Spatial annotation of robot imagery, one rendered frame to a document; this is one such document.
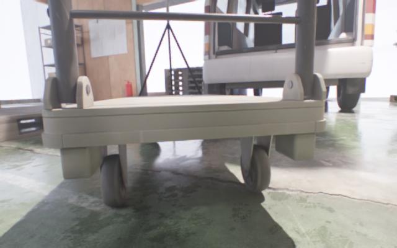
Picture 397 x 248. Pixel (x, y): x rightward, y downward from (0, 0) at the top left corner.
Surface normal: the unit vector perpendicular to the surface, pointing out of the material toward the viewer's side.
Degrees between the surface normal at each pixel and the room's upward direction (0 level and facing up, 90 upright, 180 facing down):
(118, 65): 90
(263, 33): 93
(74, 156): 90
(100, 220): 0
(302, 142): 90
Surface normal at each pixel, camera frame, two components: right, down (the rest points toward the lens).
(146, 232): -0.03, -0.99
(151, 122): 0.17, 0.14
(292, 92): -0.99, 0.05
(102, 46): -0.42, 0.14
